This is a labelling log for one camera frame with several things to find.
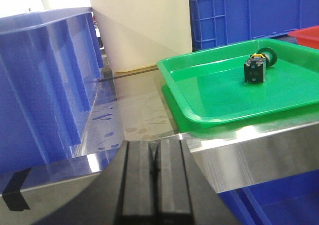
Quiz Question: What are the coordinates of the black tape strip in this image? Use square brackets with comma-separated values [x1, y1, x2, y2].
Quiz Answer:
[2, 168, 31, 212]

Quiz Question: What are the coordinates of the green plastic tray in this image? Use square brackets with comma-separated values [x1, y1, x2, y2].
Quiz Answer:
[157, 38, 319, 127]

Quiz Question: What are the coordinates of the blue bin left of trays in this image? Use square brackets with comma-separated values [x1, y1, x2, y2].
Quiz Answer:
[0, 7, 103, 173]

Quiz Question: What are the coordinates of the blue bin lower right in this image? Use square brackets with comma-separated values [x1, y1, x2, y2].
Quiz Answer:
[219, 170, 319, 225]

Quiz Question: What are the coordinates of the cream plastic storage basket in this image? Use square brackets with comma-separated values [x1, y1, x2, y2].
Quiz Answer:
[90, 0, 192, 72]

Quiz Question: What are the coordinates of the green mushroom push button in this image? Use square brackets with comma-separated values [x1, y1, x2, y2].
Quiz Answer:
[244, 47, 278, 83]

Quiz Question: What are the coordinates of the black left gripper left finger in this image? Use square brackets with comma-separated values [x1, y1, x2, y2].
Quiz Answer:
[36, 141, 155, 225]

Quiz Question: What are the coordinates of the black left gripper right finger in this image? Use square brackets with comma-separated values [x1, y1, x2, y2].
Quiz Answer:
[156, 139, 239, 225]

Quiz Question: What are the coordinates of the red plastic tray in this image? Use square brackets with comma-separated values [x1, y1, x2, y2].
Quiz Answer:
[288, 25, 319, 49]

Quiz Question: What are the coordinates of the lower stacked blue crate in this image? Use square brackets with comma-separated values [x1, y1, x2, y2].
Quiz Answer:
[189, 0, 319, 50]

